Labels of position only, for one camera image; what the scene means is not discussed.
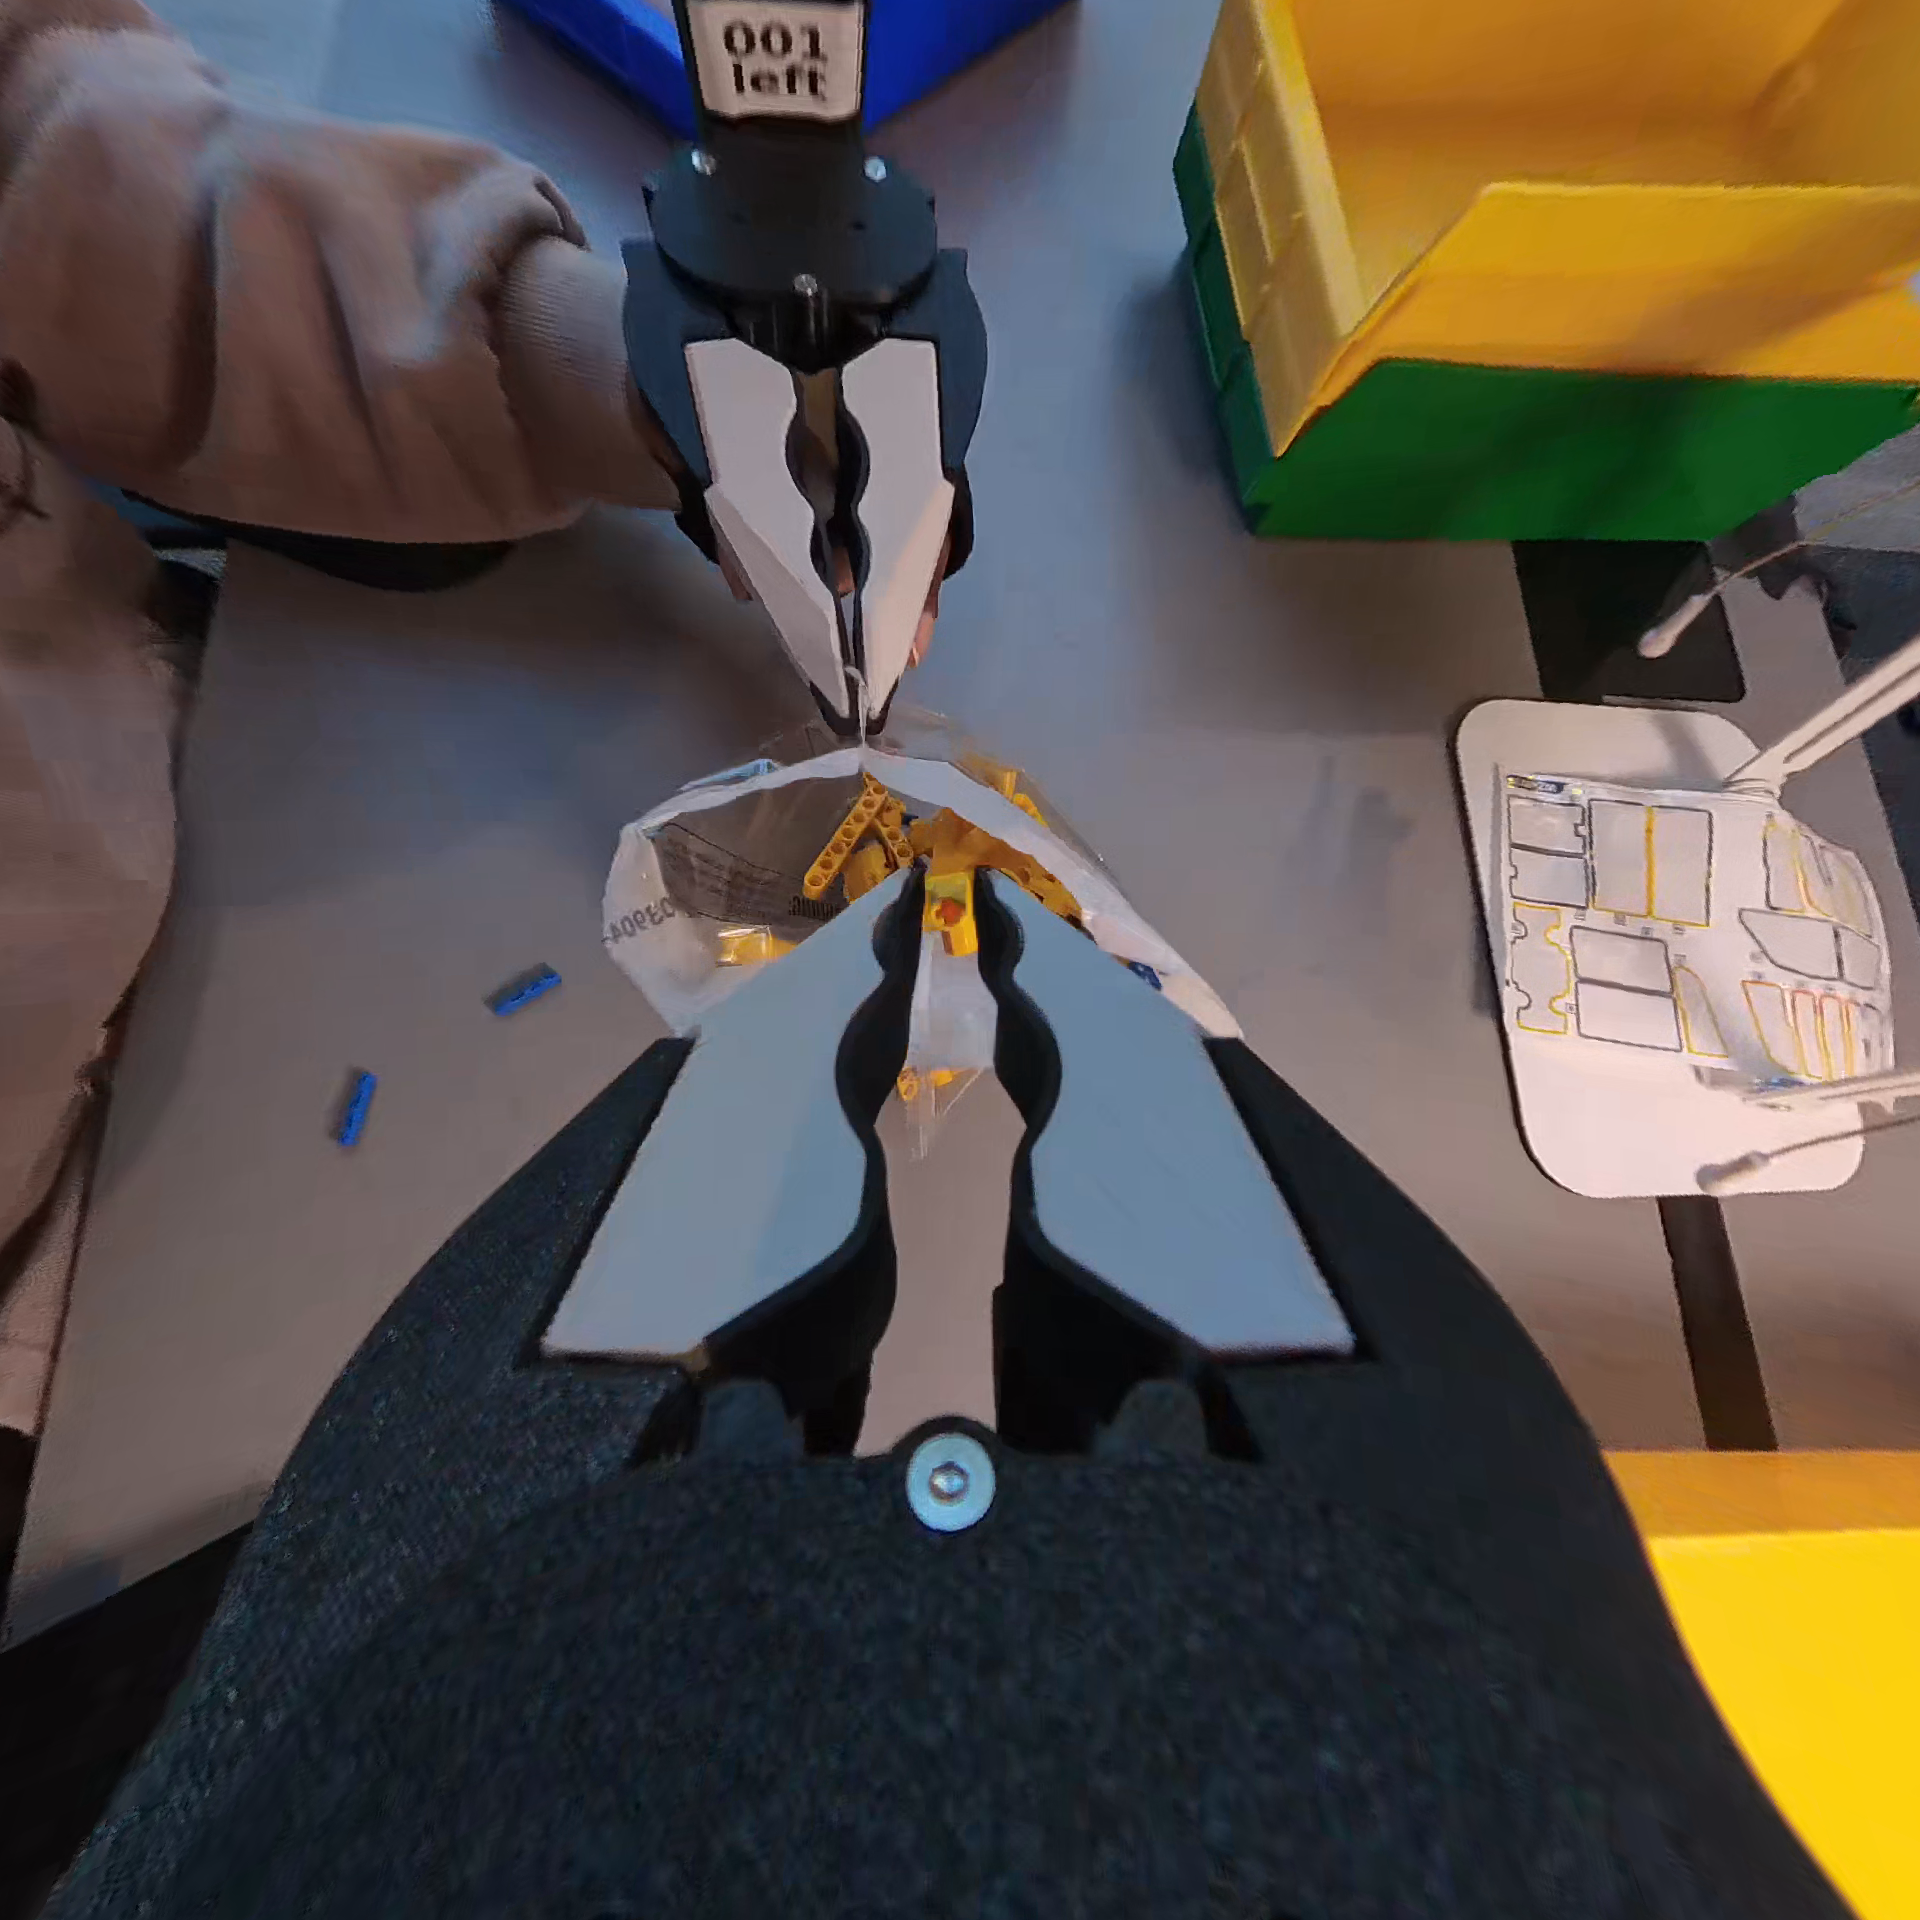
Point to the person's left forearm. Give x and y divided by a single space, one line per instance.
300 300

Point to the green plastic bin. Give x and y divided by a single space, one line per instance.
1501 465

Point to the large clear plastic bag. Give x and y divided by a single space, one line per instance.
675 902

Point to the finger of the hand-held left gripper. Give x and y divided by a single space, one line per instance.
743 465
908 494

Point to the grey desk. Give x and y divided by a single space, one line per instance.
1276 751

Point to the blue connector pin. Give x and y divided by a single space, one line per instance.
356 1108
525 990

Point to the blue plastic bin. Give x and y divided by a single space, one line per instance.
599 31

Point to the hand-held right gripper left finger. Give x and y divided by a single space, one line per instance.
720 1201

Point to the person's left hand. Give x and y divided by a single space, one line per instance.
922 627

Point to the wooden book stand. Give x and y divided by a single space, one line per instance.
1589 1141

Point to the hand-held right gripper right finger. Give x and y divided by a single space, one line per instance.
1184 1201

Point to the white sticker sheet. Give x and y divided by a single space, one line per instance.
1635 902

